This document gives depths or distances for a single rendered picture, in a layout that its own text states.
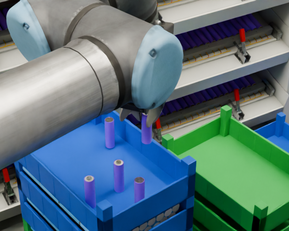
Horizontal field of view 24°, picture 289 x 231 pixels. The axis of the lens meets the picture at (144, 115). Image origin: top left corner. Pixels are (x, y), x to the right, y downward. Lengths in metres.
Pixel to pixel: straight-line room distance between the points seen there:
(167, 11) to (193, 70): 0.21
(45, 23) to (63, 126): 0.18
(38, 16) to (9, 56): 0.69
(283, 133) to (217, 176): 0.57
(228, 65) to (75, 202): 0.82
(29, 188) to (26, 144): 0.65
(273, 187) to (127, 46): 0.82
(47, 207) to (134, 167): 0.18
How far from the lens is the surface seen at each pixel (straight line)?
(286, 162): 1.51
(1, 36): 1.51
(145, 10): 0.92
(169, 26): 1.09
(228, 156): 1.55
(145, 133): 1.17
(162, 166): 1.25
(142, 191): 1.14
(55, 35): 0.80
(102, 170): 1.25
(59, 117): 0.67
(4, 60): 1.49
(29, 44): 0.83
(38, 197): 1.28
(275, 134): 2.03
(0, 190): 1.71
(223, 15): 1.72
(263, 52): 1.91
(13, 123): 0.64
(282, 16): 1.95
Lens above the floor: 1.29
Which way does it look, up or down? 35 degrees down
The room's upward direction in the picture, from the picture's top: straight up
